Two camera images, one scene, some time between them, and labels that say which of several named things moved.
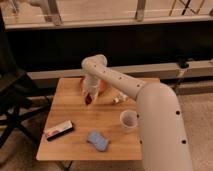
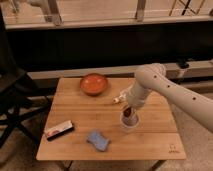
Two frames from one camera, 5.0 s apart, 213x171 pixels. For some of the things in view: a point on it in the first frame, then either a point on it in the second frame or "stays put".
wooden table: (106, 129) stays put
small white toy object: (120, 97) stays put
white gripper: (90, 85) to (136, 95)
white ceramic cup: (128, 118) stays put
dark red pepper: (88, 99) to (127, 112)
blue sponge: (101, 143) stays put
